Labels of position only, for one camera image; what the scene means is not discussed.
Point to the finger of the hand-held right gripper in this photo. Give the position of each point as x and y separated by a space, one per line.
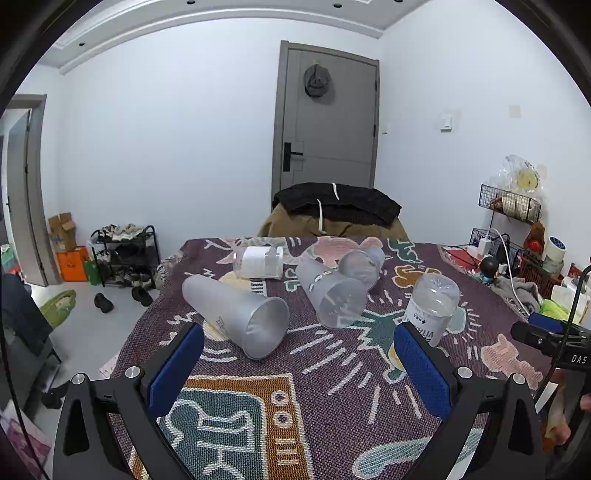
535 339
547 321

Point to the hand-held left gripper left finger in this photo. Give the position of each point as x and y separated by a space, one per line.
178 369

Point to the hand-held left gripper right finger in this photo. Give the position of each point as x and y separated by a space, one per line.
422 369

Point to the large frosted plastic cup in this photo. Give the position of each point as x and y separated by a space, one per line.
240 314

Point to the frosted cup with stickers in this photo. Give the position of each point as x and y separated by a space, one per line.
330 295

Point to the small frosted plastic cup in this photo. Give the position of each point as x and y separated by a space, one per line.
362 267

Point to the person's right hand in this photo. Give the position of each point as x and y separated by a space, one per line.
559 406

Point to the yellow green cloth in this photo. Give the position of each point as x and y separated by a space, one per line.
556 308

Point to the grey cloth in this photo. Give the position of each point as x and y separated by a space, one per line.
517 295

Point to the clear bottle with yellow cap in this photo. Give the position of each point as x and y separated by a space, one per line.
429 304

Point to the white tape roll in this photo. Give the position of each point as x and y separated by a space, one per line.
554 254

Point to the black ball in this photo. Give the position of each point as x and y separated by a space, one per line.
489 266

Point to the black shoe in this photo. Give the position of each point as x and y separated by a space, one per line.
104 303
142 296

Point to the red toy figure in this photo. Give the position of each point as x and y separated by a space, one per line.
534 240

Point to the white charger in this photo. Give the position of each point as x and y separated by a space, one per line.
485 246

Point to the printed woven blanket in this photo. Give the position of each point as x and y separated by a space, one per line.
314 397

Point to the black shoe rack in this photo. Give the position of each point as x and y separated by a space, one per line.
124 256

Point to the green bag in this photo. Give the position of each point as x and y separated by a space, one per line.
92 272

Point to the clear bottle with white label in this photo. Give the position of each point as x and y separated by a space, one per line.
258 262

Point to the clear plastic bag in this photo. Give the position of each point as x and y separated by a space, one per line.
521 175

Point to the dark clothing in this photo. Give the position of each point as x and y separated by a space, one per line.
21 309

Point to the black garment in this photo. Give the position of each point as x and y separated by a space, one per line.
355 203

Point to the cardboard box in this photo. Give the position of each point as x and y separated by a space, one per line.
62 230

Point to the brown padded chair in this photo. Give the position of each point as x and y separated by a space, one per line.
295 226

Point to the grey open door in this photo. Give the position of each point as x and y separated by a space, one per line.
32 194

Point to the grey hat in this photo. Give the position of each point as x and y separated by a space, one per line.
317 81

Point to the beige wall plate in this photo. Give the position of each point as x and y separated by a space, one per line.
514 110

